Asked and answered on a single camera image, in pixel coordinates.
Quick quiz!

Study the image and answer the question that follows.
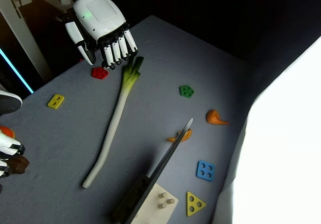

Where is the green pentagon block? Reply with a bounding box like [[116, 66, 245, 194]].
[[179, 85, 195, 99]]

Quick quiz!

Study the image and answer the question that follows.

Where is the long white leek stalk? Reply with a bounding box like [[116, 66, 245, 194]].
[[82, 56, 145, 189]]

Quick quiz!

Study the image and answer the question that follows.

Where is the wooden peg board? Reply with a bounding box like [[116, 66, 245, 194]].
[[130, 182, 179, 224]]

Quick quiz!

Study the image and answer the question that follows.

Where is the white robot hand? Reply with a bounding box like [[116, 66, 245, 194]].
[[62, 0, 139, 71], [0, 130, 26, 179]]

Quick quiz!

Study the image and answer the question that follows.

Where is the red pentagon block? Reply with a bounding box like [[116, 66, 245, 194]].
[[91, 67, 109, 80]]

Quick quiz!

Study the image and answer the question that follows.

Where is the brown ridged toy food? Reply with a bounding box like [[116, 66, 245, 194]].
[[8, 155, 30, 175]]

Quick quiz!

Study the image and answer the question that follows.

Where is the grey table cloth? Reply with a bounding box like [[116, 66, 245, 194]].
[[0, 15, 250, 224]]

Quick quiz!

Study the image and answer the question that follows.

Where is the curled orange toy chicken wing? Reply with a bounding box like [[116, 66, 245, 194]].
[[206, 109, 230, 126]]

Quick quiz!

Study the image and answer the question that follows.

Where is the orange toy fruit slice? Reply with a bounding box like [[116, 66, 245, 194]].
[[0, 125, 16, 140]]

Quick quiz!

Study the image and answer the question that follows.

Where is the yellow triangle block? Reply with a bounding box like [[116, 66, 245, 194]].
[[186, 191, 207, 216]]

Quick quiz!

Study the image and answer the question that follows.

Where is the white vertical post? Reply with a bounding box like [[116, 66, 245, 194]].
[[0, 0, 52, 83]]

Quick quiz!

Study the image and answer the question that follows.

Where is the yellow two-hole rectangle block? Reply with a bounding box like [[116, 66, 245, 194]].
[[47, 93, 65, 110]]

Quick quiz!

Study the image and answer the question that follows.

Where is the flat orange toy chicken wing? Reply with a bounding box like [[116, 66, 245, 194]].
[[166, 128, 193, 143]]

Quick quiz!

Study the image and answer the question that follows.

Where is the large silver cleaver blade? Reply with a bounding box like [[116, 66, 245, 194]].
[[111, 118, 194, 224]]

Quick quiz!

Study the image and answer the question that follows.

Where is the blue square four-hole block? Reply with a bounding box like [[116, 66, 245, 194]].
[[196, 160, 216, 182]]

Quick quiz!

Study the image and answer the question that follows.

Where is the cyan light strip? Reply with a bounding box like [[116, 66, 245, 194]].
[[0, 48, 35, 94]]

